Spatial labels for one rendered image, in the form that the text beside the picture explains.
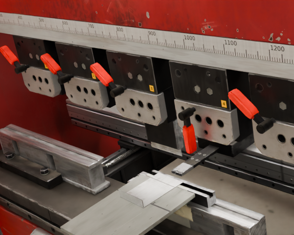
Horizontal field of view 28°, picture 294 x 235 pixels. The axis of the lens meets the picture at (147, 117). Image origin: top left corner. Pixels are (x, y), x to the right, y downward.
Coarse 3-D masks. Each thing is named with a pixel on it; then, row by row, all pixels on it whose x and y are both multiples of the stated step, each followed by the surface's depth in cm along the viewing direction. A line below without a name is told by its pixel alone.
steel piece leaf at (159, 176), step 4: (156, 176) 145; (160, 176) 145; (164, 176) 145; (168, 176) 144; (160, 180) 143; (164, 180) 143; (168, 180) 143; (172, 180) 142; (176, 180) 142; (168, 184) 141; (172, 184) 141; (176, 184) 140
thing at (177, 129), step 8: (176, 120) 133; (152, 128) 138; (160, 128) 136; (168, 128) 134; (176, 128) 133; (152, 136) 140; (160, 136) 138; (168, 136) 135; (176, 136) 134; (152, 144) 143; (160, 144) 139; (168, 144) 136; (176, 144) 134; (176, 152) 137
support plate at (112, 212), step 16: (144, 176) 147; (176, 192) 138; (96, 208) 137; (112, 208) 136; (128, 208) 135; (144, 208) 134; (160, 208) 132; (176, 208) 132; (64, 224) 133; (80, 224) 132; (96, 224) 131; (112, 224) 130; (128, 224) 129; (144, 224) 128
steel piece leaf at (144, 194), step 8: (144, 184) 143; (152, 184) 142; (160, 184) 142; (120, 192) 139; (128, 192) 141; (136, 192) 140; (144, 192) 140; (152, 192) 139; (160, 192) 138; (128, 200) 137; (136, 200) 135; (144, 200) 136; (152, 200) 136
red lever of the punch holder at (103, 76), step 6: (96, 66) 133; (96, 72) 133; (102, 72) 133; (102, 78) 132; (108, 78) 132; (108, 84) 132; (114, 84) 133; (114, 90) 131; (120, 90) 132; (114, 96) 131
